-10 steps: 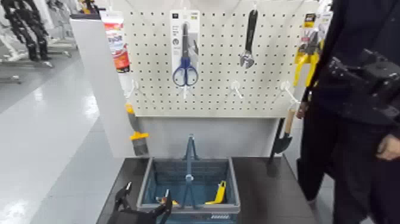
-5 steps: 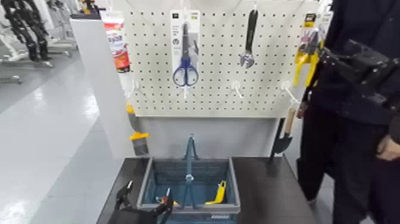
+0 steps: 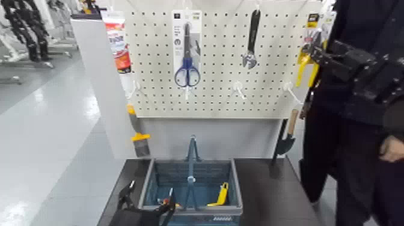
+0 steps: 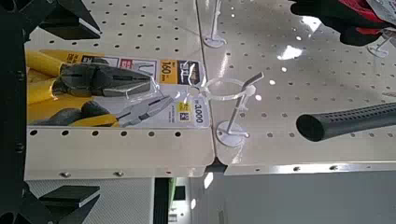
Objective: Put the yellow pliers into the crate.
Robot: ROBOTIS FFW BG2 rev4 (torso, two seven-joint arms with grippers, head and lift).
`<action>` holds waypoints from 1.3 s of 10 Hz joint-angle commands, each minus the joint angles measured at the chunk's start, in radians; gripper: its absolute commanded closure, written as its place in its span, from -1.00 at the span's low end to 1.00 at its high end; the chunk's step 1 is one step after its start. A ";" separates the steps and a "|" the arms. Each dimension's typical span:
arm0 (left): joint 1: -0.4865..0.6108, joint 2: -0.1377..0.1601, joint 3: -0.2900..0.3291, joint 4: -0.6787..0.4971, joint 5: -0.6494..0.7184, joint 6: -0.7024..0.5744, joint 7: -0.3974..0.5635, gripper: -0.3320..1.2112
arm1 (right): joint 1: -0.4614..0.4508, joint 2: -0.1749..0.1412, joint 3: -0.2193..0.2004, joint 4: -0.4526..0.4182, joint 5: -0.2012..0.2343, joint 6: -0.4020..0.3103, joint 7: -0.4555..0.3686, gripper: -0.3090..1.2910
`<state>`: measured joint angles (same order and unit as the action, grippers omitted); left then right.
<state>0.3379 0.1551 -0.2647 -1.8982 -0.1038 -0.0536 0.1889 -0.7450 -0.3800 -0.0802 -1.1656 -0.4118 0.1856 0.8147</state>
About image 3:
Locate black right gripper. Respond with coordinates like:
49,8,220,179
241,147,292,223
302,32,378,81

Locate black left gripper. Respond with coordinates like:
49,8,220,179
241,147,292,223
108,180,176,226

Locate yellow pliers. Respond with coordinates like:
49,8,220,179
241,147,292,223
295,11,336,89

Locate teal plastic crate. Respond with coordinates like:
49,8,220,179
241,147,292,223
138,157,243,226

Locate person's bare hand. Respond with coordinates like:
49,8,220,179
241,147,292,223
379,135,404,163

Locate small red orange tool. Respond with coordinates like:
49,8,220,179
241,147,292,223
157,197,182,209

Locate paint brush with orange ferrule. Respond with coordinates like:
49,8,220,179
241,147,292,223
126,104,152,158

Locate black adjustable wrench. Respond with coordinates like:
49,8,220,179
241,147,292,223
242,9,262,70

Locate yellow plastic tool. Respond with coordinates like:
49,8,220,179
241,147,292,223
207,182,230,207

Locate beige perforated pegboard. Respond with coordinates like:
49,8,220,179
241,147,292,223
124,0,323,120

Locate person in dark clothes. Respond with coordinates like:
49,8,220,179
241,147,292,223
299,0,404,226

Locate white display stand panel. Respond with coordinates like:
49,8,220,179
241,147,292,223
70,18,311,160

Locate blue scissors on card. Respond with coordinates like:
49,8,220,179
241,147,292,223
171,9,203,89

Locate red white sealant tube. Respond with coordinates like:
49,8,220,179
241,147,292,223
100,11,136,99

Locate yellow black object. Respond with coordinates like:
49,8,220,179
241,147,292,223
79,0,99,15

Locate white robot on stand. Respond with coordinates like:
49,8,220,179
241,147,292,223
0,23,29,63

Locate black robot on stand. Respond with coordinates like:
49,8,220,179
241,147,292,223
1,0,51,63

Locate black trowel with wooden handle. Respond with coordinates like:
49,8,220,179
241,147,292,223
271,108,299,166

